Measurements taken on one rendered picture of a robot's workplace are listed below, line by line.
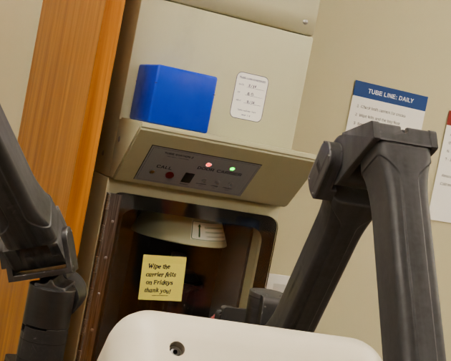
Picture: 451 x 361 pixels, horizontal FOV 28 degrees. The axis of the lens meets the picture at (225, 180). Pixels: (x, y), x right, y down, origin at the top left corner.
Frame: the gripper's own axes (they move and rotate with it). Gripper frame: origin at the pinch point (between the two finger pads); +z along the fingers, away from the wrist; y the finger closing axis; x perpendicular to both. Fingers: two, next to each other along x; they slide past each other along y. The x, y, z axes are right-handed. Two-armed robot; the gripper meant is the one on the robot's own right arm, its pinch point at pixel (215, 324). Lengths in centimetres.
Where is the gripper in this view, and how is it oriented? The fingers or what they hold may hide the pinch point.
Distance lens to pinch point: 152.0
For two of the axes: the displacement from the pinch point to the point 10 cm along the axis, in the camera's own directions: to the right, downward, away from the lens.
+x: -9.1, -1.5, -3.9
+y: 1.9, -9.8, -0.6
